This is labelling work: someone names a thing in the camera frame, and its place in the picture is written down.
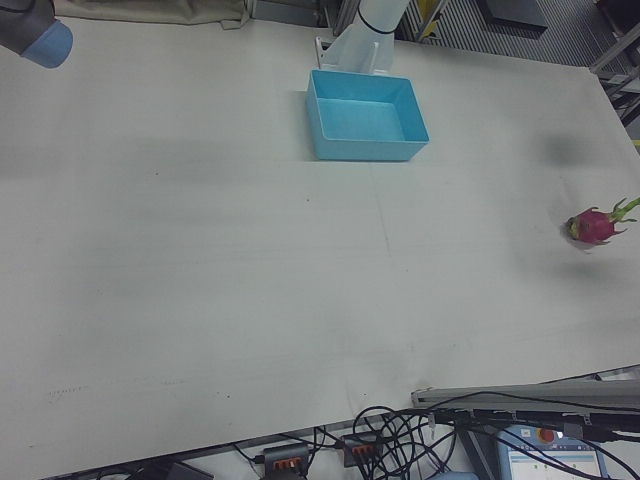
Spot pink dragon fruit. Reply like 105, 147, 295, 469
565, 196, 640, 250

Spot light blue plastic bin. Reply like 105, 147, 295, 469
304, 68, 431, 163

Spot white stand base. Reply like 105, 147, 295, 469
313, 0, 411, 77

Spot grey box with orange switches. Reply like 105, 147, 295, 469
262, 442, 312, 476
340, 432, 387, 469

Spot black ribbed floor mat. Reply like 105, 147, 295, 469
399, 0, 604, 67

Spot beige cloth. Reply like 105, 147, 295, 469
52, 0, 251, 30

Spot black flat tray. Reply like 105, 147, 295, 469
477, 0, 549, 37

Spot robot teach pendant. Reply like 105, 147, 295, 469
494, 422, 614, 480

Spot black cable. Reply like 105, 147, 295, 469
231, 441, 267, 465
429, 372, 640, 416
351, 403, 459, 477

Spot yellow black bracket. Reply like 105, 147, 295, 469
416, 0, 447, 44

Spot aluminium profile rail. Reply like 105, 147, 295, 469
410, 367, 640, 417

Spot aluminium profile frame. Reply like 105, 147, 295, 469
588, 33, 640, 126

